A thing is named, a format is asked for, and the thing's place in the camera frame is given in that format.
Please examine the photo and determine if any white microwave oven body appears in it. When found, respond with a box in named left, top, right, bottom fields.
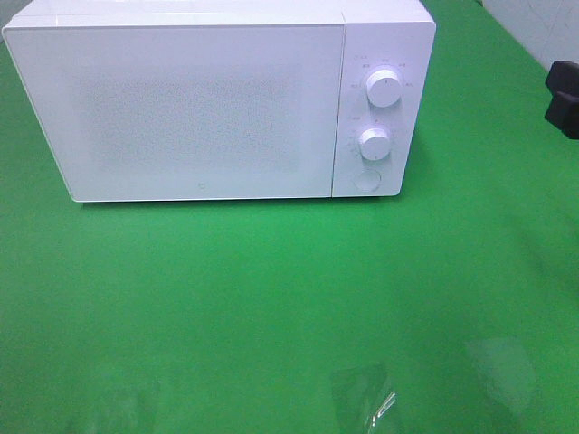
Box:
left=2, top=1, right=436, bottom=198

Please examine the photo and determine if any white microwave knob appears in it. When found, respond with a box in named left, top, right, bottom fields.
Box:
left=365, top=69, right=403, bottom=108
left=359, top=127, right=392, bottom=161

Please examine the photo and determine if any clear plastic tape piece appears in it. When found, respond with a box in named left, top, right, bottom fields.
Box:
left=369, top=392, right=397, bottom=429

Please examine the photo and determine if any round microwave door button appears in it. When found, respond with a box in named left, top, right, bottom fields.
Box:
left=354, top=169, right=382, bottom=192

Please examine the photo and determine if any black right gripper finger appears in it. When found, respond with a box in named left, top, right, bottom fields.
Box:
left=546, top=60, right=579, bottom=97
left=545, top=92, right=579, bottom=139

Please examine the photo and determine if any white microwave door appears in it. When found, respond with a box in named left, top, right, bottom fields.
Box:
left=5, top=24, right=344, bottom=202

